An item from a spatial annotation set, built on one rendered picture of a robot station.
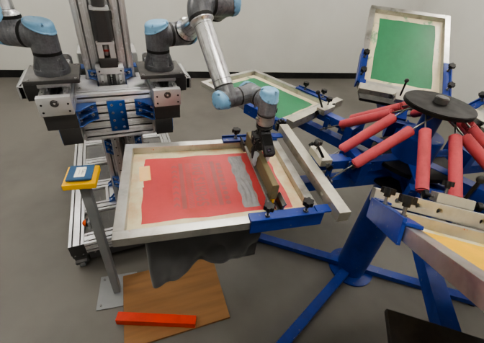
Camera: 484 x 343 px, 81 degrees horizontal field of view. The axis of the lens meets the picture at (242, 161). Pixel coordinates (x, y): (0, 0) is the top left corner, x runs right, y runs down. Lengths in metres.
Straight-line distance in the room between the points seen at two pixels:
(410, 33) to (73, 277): 2.96
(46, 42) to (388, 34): 2.23
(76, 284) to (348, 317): 1.74
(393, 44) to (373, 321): 1.95
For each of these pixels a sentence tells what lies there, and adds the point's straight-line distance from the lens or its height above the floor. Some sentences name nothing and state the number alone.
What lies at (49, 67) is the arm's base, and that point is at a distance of 1.60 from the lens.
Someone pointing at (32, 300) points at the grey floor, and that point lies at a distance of 2.28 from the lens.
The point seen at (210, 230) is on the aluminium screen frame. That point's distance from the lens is 1.07.
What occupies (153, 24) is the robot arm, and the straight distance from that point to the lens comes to 1.57.
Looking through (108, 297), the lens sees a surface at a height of 0.01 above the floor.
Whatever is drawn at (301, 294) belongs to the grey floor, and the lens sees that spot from 2.13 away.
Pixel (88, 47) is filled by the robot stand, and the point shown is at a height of 1.33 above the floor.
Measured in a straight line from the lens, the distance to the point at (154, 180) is 1.31.
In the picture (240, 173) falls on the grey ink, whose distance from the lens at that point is 1.34.
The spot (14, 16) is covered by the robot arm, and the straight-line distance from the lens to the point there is 1.65.
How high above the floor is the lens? 1.80
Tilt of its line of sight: 36 degrees down
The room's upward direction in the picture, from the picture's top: 7 degrees clockwise
